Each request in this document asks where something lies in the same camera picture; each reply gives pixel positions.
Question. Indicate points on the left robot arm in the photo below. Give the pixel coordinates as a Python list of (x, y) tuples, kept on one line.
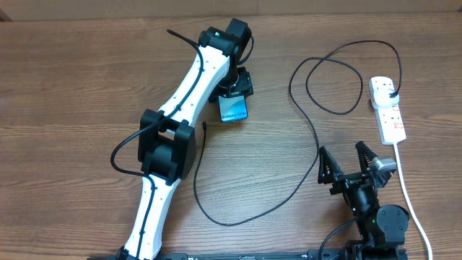
[(167, 138)]

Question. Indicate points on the white charger plug adapter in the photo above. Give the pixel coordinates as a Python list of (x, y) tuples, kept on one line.
[(384, 98)]

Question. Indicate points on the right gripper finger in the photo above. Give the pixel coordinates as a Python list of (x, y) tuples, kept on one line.
[(365, 156), (329, 170)]

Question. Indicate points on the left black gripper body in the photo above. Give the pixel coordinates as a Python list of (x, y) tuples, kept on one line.
[(242, 84)]

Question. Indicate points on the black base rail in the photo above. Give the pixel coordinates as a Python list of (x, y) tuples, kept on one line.
[(249, 256)]

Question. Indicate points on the Samsung Galaxy smartphone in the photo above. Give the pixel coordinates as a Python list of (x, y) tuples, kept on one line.
[(232, 109)]

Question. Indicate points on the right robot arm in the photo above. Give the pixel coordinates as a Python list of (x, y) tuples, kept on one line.
[(381, 227)]

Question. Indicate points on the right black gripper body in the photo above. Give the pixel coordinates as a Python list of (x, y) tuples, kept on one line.
[(346, 181)]

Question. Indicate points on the white power strip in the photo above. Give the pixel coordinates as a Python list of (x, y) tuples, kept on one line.
[(389, 120)]

